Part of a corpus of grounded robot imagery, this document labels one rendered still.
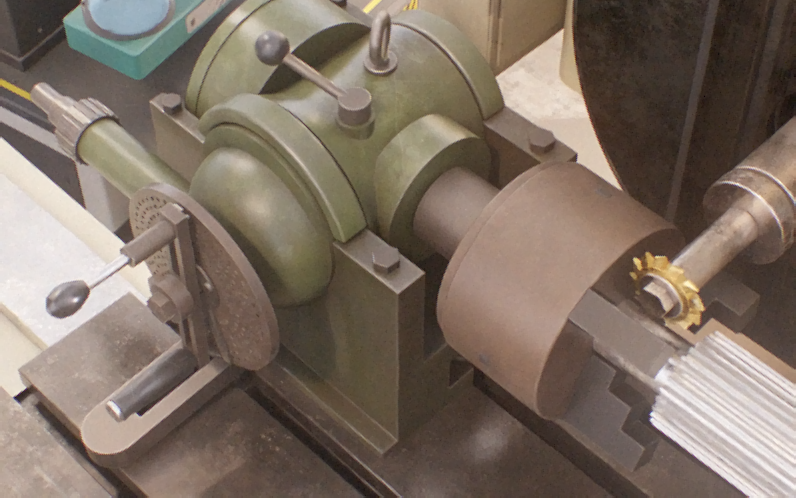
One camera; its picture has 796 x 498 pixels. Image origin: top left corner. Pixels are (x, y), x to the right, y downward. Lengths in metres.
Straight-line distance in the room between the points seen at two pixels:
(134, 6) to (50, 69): 0.60
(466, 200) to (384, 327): 0.13
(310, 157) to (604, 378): 0.30
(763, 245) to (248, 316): 0.42
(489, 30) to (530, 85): 1.66
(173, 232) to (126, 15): 1.06
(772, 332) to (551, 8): 0.41
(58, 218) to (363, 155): 0.82
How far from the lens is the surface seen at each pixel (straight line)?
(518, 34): 1.56
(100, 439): 1.39
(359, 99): 1.25
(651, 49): 1.37
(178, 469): 1.39
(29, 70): 2.81
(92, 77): 2.78
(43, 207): 2.03
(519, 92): 3.17
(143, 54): 2.43
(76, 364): 1.48
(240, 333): 1.29
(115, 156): 1.38
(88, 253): 1.92
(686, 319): 1.16
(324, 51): 1.35
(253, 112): 1.25
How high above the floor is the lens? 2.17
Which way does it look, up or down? 49 degrees down
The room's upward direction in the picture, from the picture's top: straight up
